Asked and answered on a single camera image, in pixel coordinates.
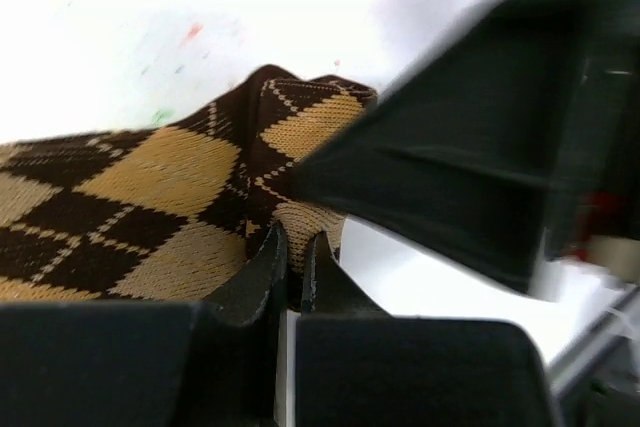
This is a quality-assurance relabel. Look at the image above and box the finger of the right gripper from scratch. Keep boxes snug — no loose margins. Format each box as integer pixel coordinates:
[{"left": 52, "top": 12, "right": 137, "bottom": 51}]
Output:
[{"left": 293, "top": 0, "right": 587, "bottom": 292}]

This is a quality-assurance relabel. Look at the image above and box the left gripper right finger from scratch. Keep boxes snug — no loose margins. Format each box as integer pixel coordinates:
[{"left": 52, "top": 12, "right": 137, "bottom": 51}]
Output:
[{"left": 294, "top": 234, "right": 560, "bottom": 427}]

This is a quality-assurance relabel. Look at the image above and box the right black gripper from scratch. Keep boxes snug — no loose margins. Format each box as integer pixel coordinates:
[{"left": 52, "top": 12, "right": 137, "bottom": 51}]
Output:
[{"left": 514, "top": 0, "right": 639, "bottom": 282}]

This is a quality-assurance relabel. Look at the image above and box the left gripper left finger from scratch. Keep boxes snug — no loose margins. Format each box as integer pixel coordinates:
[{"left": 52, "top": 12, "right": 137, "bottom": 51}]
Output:
[{"left": 1, "top": 225, "right": 287, "bottom": 426}]

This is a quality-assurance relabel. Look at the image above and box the dark argyle sock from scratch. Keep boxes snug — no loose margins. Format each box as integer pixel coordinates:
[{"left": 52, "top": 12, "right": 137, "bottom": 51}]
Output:
[{"left": 1, "top": 65, "right": 377, "bottom": 301}]

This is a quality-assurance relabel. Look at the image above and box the aluminium frame rail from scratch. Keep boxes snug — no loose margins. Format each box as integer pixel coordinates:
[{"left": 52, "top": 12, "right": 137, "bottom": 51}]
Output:
[{"left": 549, "top": 286, "right": 639, "bottom": 399}]

